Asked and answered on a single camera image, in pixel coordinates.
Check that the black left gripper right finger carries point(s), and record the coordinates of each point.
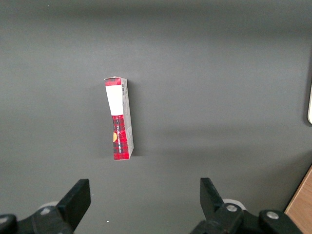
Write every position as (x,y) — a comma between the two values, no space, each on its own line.
(214,212)

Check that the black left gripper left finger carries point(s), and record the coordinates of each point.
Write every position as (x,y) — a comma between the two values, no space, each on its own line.
(73,207)

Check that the beige rectangular tray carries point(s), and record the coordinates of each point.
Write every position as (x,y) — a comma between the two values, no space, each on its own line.
(310,104)

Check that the red grey carton box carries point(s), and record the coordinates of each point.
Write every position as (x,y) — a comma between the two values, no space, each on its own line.
(119,136)

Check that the wooden drawer cabinet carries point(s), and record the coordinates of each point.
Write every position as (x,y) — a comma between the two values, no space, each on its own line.
(301,212)

